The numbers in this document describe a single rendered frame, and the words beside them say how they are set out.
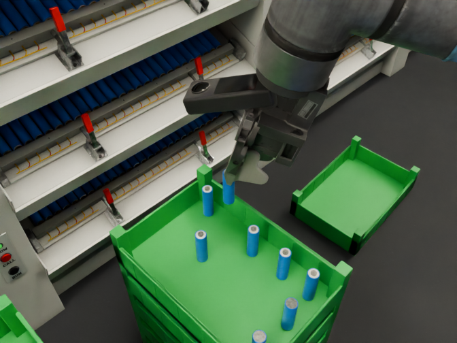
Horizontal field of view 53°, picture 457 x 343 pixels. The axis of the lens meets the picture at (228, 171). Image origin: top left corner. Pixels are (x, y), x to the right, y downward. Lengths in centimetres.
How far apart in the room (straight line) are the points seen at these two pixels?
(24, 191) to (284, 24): 58
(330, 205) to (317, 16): 86
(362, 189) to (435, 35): 88
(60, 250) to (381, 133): 100
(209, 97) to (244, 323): 33
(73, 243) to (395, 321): 72
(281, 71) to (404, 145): 104
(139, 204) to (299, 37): 69
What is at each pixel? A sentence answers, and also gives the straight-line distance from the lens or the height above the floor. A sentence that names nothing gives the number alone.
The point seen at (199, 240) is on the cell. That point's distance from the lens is 71.
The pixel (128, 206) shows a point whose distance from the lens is 107.
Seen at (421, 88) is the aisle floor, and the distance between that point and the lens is 177.
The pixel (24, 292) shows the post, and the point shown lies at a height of 14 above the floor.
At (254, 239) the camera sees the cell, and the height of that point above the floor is 37.
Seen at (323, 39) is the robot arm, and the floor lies 72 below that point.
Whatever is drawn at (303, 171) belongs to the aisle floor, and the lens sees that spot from 135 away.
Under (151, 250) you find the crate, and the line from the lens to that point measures 78.
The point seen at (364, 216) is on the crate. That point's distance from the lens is 127.
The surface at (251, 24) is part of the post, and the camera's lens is 107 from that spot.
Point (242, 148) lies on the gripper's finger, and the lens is 58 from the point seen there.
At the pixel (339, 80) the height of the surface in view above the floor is 14.
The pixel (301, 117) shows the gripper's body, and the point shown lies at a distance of 56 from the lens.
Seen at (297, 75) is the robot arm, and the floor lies 68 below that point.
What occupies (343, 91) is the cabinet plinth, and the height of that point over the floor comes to 3.
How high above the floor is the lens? 96
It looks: 46 degrees down
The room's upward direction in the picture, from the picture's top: straight up
